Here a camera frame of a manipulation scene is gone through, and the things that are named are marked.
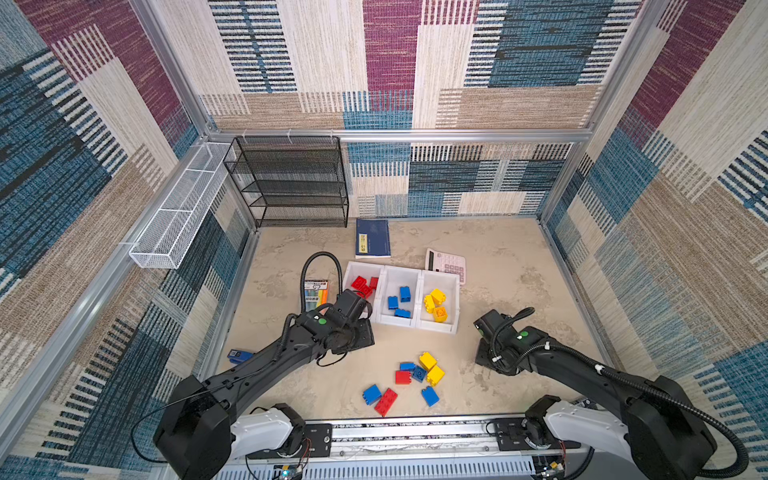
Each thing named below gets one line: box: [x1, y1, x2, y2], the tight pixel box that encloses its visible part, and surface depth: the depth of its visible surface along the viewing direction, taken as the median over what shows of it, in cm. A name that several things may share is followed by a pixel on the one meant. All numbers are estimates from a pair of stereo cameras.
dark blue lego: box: [412, 365, 427, 383], surface depth 85 cm
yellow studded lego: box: [424, 295, 435, 314], surface depth 96 cm
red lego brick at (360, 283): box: [351, 275, 368, 291], surface depth 102 cm
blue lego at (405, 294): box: [400, 286, 411, 303], surface depth 99 cm
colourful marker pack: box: [304, 280, 329, 312], surface depth 101 cm
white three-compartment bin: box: [343, 261, 461, 335], surface depth 97 cm
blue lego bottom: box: [421, 386, 440, 407], surface depth 81 cm
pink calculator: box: [425, 248, 466, 285], surface depth 107 cm
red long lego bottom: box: [374, 388, 398, 417], surface depth 79 cm
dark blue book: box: [355, 218, 391, 259], surface depth 115 cm
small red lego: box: [395, 371, 412, 385], surface depth 85 cm
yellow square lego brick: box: [434, 306, 448, 323], surface depth 93 cm
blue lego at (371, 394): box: [362, 384, 382, 406], surface depth 81 cm
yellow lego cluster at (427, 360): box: [419, 352, 438, 372], surface depth 85 cm
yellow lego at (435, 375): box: [426, 365, 446, 386], surface depth 83 cm
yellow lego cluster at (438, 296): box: [430, 288, 447, 305], surface depth 98 cm
